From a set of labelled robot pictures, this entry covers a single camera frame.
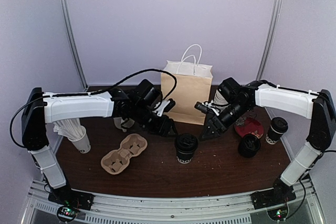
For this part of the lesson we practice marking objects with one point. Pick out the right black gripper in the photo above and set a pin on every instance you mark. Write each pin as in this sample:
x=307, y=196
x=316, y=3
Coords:
x=215, y=124

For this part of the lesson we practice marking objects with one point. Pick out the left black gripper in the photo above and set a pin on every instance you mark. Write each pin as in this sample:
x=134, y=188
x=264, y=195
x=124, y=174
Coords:
x=163, y=128

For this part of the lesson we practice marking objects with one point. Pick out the black cup lid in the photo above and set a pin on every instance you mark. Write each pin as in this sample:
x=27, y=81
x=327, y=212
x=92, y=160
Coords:
x=279, y=125
x=186, y=143

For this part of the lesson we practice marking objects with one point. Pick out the stack of paper cups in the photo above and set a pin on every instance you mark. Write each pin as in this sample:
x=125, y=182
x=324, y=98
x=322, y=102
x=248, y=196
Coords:
x=219, y=100

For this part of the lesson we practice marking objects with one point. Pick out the stack of black lids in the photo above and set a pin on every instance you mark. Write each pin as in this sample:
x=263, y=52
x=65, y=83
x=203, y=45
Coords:
x=249, y=146

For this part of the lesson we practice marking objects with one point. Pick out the clear glass pitcher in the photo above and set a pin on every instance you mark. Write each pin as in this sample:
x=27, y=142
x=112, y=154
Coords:
x=123, y=124

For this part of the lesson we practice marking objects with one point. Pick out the black paper coffee cup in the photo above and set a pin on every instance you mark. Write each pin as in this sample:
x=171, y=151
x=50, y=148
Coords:
x=273, y=136
x=184, y=157

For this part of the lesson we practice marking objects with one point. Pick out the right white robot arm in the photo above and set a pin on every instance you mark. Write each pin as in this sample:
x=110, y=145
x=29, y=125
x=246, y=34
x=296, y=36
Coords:
x=317, y=107

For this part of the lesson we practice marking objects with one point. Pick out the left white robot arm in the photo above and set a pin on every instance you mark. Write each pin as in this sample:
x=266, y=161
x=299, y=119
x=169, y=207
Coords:
x=143, y=104

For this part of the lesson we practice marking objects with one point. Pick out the brown paper takeout bag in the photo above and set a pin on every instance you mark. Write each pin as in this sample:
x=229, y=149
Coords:
x=193, y=84

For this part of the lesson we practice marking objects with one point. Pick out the red patterned plate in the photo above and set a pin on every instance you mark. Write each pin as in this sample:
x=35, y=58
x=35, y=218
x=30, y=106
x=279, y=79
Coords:
x=248, y=125

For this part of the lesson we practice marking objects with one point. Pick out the cardboard cup carrier tray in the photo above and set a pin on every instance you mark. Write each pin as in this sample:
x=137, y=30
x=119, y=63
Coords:
x=116, y=161

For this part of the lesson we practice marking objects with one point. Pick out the white cup holding straws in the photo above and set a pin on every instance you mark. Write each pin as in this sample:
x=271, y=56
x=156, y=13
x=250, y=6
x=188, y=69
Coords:
x=82, y=144

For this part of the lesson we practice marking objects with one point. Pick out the bundle of wrapped straws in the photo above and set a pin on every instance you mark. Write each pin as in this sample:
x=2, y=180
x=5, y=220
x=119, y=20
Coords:
x=70, y=128

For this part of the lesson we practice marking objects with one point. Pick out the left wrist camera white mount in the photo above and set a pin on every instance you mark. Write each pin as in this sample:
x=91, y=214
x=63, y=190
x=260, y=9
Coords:
x=164, y=106

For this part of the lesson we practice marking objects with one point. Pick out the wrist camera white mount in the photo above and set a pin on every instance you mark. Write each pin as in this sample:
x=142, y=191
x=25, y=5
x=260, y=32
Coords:
x=164, y=106
x=206, y=108

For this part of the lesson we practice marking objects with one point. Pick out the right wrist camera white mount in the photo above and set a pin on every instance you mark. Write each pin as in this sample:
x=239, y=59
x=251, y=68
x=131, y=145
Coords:
x=206, y=108

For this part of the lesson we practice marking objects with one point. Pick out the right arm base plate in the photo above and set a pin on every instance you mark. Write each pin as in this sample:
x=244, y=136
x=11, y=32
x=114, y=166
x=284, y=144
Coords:
x=271, y=197

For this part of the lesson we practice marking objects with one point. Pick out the aluminium front rail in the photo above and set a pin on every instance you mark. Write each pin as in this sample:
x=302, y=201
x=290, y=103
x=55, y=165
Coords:
x=234, y=208

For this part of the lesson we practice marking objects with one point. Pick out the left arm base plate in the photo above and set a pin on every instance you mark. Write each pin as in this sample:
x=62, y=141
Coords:
x=71, y=198

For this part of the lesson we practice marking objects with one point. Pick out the left aluminium corner post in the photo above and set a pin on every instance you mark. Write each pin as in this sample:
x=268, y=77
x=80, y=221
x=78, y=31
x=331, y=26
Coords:
x=72, y=44

